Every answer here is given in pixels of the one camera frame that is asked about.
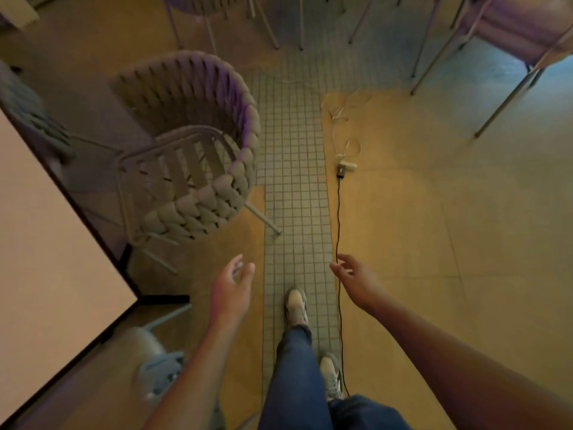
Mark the person's right forearm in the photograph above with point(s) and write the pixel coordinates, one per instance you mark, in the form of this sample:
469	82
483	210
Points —
470	376

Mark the person's left forearm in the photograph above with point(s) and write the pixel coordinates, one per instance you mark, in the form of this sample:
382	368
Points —
192	385

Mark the person's right shoe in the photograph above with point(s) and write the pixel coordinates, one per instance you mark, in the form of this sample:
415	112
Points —
331	376

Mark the black power plug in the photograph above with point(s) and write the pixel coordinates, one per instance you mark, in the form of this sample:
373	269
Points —
341	171

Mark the person's right leg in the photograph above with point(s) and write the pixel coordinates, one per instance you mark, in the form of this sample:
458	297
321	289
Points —
367	416

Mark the white power adapter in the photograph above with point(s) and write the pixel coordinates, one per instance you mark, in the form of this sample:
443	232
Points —
350	166

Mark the person's left leg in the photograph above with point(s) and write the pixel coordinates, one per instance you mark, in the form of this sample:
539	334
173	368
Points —
291	380

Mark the person's right hand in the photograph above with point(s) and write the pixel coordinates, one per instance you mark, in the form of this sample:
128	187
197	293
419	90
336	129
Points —
362	286

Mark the person's leg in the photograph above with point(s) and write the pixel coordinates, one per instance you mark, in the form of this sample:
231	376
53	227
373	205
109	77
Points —
367	416
291	380

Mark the person's left hand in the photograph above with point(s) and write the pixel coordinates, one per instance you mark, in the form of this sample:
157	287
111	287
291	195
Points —
230	300

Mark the person's shoe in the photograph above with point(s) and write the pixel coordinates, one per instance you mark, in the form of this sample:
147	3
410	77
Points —
296	309
331	376

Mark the white table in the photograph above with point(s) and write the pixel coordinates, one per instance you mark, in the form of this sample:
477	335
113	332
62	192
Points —
15	8
45	264

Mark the person's left shoe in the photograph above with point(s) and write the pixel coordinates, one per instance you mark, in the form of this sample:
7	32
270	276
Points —
296	309

